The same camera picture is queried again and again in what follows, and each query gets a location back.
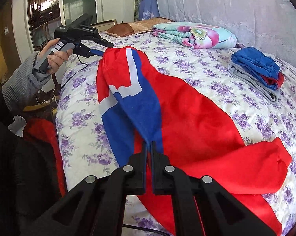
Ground red cloth below bed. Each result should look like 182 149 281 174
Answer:
23 118 67 197

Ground folded red garment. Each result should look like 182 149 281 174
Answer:
261 72 284 90

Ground brown pillow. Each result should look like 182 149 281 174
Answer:
105 17 173 38

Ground person left hand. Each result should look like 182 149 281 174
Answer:
37 38 73 74

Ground folded blue garment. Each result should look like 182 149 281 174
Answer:
231 47 280 84

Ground wooden bedside frame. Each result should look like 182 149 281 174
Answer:
90 19 117 32

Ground folded teal floral quilt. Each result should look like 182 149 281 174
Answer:
152 22 237 49

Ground blue patterned hanging cloth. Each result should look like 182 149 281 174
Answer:
139 0 160 20

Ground window with white frame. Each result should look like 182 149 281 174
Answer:
25 0 99 51

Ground folded grey garment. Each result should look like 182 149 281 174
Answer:
227 63 280 104

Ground grey knit sleeve forearm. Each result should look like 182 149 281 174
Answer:
2 52 51 112

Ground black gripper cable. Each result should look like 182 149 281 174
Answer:
49 54 90 118

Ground purple floral bedspread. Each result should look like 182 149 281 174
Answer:
56 33 296 234

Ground red striped track pants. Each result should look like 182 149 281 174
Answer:
96 47 292 235

